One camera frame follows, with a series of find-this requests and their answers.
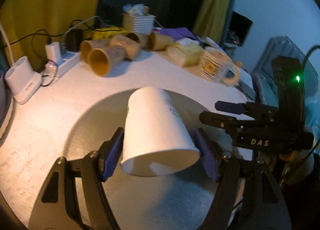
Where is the white power strip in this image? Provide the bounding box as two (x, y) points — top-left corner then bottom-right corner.
(44, 51), (81, 78)

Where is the white charger plug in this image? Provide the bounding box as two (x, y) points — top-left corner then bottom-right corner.
(45, 42), (62, 64)

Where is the white table cloth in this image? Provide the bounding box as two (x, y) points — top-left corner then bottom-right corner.
(1, 52), (247, 229)

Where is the right brown paper cup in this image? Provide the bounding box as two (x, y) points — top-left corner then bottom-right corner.
(147, 33), (174, 51)

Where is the dark inside brown paper cup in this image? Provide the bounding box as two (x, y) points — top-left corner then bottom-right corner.
(126, 32), (149, 49)

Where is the rear left brown paper cup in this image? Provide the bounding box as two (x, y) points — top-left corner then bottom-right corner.
(80, 39), (110, 64)

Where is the black cable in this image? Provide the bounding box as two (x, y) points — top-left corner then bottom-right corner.
(7, 18), (121, 88)

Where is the white cartoon mug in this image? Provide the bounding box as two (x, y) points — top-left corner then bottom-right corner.
(200, 46), (241, 86)

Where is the yellow curtain right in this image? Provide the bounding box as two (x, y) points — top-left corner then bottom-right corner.
(193, 0), (230, 42)

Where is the front brown paper cup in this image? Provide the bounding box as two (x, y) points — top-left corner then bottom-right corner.
(88, 45), (126, 77)

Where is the yellow cloth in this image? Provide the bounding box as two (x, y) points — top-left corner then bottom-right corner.
(92, 26), (127, 40)

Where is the black power adapter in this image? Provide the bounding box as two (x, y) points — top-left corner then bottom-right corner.
(65, 29), (84, 52)

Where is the middle brown paper cup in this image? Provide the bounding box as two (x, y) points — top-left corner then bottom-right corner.
(109, 34), (140, 61)

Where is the white woven basket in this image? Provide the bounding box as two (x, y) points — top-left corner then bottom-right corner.
(122, 13), (156, 34)

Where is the yellow curtain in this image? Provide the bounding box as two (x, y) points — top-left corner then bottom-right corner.
(1, 0), (98, 71)
(193, 0), (230, 42)

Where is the white paper cup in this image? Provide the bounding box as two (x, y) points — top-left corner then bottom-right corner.
(120, 87), (200, 177)

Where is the yellow tissue pack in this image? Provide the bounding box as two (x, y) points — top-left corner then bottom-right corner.
(166, 43), (204, 67)

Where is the yellow curtain left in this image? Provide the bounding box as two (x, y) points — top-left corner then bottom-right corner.
(1, 0), (98, 71)

